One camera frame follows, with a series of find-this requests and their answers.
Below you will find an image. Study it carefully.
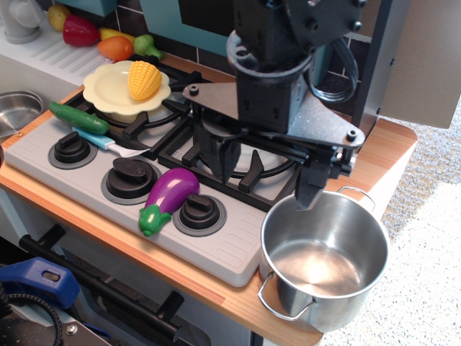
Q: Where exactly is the middle black stove knob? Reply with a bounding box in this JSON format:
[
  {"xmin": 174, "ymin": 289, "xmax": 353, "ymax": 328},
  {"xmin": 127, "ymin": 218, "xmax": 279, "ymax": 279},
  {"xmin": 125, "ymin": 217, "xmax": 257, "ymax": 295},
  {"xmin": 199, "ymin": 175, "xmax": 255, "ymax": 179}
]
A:
[{"xmin": 101, "ymin": 158, "xmax": 161, "ymax": 205}]

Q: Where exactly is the steel sink bowl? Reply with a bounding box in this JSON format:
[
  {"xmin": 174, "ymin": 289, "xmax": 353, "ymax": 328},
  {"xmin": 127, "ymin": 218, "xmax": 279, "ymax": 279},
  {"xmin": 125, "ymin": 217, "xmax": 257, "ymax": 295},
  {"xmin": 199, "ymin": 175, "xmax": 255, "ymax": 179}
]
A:
[{"xmin": 1, "ymin": 90, "xmax": 43, "ymax": 140}]

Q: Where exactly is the orange toy pepper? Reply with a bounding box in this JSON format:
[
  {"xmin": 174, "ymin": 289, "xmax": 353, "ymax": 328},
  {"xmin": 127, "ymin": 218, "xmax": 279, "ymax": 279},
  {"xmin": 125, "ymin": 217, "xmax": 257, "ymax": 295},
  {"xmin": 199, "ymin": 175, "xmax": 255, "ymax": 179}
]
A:
[{"xmin": 97, "ymin": 36, "xmax": 133, "ymax": 61}]

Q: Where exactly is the purple toy eggplant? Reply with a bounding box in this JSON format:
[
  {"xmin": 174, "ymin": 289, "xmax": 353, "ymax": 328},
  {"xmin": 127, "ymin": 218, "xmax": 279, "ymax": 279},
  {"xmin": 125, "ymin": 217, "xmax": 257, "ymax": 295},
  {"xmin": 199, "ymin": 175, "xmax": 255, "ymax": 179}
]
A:
[{"xmin": 138, "ymin": 167, "xmax": 200, "ymax": 236}]

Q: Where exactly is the right black stove knob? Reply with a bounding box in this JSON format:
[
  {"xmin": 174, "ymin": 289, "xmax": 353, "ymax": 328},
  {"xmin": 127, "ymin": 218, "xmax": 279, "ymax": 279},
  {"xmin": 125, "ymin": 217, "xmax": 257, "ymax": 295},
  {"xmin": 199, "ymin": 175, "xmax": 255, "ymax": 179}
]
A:
[{"xmin": 172, "ymin": 195, "xmax": 227, "ymax": 237}]

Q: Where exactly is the red toy bell pepper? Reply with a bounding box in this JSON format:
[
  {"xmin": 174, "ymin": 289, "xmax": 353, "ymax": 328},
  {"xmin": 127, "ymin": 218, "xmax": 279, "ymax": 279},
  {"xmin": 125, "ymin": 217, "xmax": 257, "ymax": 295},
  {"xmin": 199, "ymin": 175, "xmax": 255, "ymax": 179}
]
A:
[{"xmin": 63, "ymin": 14, "xmax": 100, "ymax": 47}]

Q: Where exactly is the stainless steel pot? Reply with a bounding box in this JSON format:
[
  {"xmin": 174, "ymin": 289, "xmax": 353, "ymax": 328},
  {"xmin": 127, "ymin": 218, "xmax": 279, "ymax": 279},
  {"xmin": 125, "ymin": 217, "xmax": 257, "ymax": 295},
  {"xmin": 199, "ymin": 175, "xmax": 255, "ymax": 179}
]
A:
[{"xmin": 258, "ymin": 188, "xmax": 390, "ymax": 333}]

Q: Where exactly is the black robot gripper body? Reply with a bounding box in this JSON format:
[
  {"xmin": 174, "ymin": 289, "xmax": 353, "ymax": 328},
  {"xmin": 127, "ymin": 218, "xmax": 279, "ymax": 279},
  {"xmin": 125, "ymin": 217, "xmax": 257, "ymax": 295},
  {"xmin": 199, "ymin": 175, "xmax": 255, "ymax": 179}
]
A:
[{"xmin": 183, "ymin": 32, "xmax": 364, "ymax": 179}]

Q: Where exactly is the right black burner grate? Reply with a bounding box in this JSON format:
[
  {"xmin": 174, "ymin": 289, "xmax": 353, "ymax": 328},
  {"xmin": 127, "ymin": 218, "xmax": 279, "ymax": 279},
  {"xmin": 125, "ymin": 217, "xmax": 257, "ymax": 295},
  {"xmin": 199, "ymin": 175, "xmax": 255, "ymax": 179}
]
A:
[{"xmin": 157, "ymin": 118, "xmax": 300, "ymax": 212}]

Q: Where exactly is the cream scalloped plate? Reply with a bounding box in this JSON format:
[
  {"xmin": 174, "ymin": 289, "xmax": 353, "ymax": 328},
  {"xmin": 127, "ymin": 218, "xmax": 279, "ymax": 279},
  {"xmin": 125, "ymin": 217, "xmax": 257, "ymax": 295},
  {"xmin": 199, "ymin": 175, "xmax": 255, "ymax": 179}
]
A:
[{"xmin": 83, "ymin": 61, "xmax": 171, "ymax": 117}]

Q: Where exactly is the black burner grate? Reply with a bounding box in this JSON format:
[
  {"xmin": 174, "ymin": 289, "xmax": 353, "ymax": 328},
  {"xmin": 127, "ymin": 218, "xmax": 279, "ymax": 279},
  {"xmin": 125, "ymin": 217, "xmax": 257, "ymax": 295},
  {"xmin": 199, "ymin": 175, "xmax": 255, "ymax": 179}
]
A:
[
  {"xmin": 157, "ymin": 118, "xmax": 300, "ymax": 212},
  {"xmin": 67, "ymin": 55, "xmax": 202, "ymax": 153}
]

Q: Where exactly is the green toy cucumber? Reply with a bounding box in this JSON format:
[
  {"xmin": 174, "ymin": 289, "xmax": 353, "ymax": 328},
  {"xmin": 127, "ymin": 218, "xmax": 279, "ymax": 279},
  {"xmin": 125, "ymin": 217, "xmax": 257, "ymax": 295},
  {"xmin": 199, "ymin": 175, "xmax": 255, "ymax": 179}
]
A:
[{"xmin": 48, "ymin": 102, "xmax": 109, "ymax": 135}]

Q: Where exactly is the yellow toy banana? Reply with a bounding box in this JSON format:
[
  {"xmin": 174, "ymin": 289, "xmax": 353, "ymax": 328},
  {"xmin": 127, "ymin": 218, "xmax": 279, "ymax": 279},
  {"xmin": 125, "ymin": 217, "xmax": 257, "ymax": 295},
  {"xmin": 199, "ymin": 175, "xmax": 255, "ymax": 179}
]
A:
[{"xmin": 99, "ymin": 27, "xmax": 135, "ymax": 45}]

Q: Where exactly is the left black stove knob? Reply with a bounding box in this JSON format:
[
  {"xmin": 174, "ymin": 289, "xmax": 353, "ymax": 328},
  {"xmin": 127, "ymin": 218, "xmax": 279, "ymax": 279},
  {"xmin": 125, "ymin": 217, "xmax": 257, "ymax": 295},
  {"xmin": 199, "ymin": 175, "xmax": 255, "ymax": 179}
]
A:
[{"xmin": 48, "ymin": 131, "xmax": 97, "ymax": 170}]

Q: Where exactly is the green toy broccoli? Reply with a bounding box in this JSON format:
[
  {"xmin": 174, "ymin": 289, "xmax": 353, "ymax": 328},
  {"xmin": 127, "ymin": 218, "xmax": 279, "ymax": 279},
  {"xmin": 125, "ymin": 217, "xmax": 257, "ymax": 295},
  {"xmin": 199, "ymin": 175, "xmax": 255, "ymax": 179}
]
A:
[{"xmin": 133, "ymin": 34, "xmax": 164, "ymax": 60}]

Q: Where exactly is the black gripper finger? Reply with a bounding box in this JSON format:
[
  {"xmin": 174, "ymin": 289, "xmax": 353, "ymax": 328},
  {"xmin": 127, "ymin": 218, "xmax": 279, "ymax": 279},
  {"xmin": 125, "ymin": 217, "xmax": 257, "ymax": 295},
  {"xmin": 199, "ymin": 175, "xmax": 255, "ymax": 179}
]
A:
[
  {"xmin": 295, "ymin": 156, "xmax": 330, "ymax": 210},
  {"xmin": 195, "ymin": 122, "xmax": 241, "ymax": 183}
]

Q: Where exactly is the black stove knob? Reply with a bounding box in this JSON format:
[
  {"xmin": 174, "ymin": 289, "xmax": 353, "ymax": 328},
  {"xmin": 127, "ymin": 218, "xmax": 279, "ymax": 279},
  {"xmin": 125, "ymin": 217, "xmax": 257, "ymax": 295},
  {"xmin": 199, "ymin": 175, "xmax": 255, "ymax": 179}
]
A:
[
  {"xmin": 172, "ymin": 195, "xmax": 227, "ymax": 237},
  {"xmin": 101, "ymin": 158, "xmax": 161, "ymax": 205},
  {"xmin": 48, "ymin": 131, "xmax": 97, "ymax": 170}
]

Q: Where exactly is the wooden toy kitchen counter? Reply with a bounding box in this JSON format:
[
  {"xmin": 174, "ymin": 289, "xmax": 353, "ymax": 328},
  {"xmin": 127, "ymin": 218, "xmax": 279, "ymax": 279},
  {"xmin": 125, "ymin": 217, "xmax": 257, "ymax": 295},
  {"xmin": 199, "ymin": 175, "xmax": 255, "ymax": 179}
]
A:
[{"xmin": 0, "ymin": 53, "xmax": 419, "ymax": 346}]

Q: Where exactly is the black cable bundle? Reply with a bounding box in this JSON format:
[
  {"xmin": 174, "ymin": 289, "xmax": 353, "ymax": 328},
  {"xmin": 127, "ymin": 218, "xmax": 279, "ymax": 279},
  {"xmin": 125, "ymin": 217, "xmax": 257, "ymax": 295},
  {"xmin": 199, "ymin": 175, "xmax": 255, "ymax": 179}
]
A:
[{"xmin": 308, "ymin": 37, "xmax": 360, "ymax": 104}]

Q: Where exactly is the grey toy stove top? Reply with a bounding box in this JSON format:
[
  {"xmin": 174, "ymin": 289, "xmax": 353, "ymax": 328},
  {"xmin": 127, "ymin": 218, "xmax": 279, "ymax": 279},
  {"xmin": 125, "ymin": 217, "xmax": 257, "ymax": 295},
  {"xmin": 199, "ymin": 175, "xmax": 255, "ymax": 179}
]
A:
[{"xmin": 6, "ymin": 61, "xmax": 297, "ymax": 287}]

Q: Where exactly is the yellow toy potato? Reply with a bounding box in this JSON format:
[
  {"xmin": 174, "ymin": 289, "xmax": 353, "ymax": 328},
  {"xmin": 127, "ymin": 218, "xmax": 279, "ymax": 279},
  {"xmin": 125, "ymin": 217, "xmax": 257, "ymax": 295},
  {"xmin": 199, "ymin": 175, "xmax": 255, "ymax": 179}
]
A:
[{"xmin": 48, "ymin": 4, "xmax": 71, "ymax": 32}]

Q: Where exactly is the blue handled toy knife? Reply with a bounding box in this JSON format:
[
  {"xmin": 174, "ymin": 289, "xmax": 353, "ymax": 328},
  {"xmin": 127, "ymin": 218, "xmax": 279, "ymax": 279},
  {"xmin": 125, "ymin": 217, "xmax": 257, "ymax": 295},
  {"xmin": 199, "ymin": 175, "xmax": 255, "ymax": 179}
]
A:
[{"xmin": 72, "ymin": 127, "xmax": 149, "ymax": 158}]

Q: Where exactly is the grey toy faucet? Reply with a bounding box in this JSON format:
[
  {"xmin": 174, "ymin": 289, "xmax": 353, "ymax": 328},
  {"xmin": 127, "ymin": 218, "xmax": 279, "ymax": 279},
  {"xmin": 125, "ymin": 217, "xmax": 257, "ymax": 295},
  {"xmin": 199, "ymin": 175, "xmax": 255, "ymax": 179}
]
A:
[{"xmin": 1, "ymin": 0, "xmax": 45, "ymax": 45}]

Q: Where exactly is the black coiled cable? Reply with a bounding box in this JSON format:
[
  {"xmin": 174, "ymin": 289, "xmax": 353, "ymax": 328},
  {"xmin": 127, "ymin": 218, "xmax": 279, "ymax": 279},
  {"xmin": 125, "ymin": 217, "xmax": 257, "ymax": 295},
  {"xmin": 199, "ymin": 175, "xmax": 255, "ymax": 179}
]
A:
[{"xmin": 0, "ymin": 280, "xmax": 64, "ymax": 346}]

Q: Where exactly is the left black burner grate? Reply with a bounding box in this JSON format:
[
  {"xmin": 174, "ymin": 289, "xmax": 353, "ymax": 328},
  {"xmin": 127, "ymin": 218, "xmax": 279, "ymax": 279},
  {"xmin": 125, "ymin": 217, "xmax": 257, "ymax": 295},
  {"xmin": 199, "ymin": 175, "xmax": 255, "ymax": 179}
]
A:
[{"xmin": 67, "ymin": 55, "xmax": 202, "ymax": 153}]

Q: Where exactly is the black oven door handle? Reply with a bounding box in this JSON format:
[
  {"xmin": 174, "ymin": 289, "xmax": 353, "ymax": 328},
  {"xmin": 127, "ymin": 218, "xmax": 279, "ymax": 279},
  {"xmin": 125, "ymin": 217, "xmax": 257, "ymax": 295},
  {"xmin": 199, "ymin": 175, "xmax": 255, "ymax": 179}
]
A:
[{"xmin": 19, "ymin": 225, "xmax": 184, "ymax": 342}]

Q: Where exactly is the yellow toy corn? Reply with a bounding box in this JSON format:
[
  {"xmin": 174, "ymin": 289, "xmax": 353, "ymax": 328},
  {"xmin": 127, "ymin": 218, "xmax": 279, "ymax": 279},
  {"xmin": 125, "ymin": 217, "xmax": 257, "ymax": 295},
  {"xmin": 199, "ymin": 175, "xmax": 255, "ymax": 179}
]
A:
[{"xmin": 127, "ymin": 61, "xmax": 163, "ymax": 100}]

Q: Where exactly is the blue clamp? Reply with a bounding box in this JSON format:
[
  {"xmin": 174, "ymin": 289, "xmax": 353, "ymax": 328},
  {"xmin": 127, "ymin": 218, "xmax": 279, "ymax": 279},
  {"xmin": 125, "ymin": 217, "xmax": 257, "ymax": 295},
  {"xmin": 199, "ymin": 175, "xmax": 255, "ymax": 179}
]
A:
[{"xmin": 1, "ymin": 257, "xmax": 80, "ymax": 309}]

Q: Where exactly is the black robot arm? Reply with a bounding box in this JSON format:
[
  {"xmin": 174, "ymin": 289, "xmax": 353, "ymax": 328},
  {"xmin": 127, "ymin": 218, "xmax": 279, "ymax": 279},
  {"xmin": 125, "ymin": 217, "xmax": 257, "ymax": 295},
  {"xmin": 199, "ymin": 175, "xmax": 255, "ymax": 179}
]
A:
[{"xmin": 183, "ymin": 1, "xmax": 365, "ymax": 210}]

